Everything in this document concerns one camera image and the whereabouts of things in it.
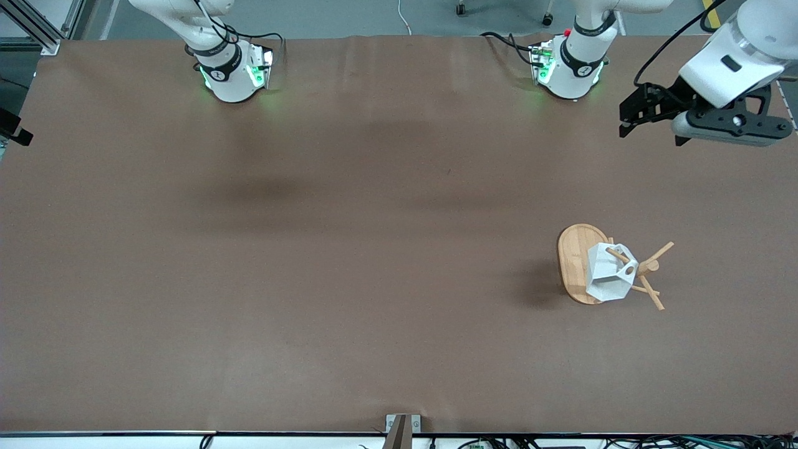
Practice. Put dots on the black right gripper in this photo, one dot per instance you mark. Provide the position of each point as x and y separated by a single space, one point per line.
9 121

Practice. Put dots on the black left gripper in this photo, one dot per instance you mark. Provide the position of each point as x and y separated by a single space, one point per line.
662 100

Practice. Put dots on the white faceted cup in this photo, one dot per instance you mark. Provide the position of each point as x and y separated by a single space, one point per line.
605 274

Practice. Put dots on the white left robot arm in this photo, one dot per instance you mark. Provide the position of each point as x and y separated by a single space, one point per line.
580 68

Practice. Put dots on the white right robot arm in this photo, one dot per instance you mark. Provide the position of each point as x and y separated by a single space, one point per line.
227 81

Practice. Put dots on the wooden cup rack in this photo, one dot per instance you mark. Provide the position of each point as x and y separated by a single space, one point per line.
573 262

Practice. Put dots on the yellow floor tape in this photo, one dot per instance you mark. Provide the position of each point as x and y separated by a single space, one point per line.
709 9

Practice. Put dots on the brown table cover mat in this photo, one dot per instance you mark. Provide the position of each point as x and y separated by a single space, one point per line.
249 280

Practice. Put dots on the aluminium frame extrusion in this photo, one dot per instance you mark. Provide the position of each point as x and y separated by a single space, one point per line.
78 15
43 38

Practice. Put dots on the metal table bracket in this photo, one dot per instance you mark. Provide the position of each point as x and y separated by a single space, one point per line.
402 430

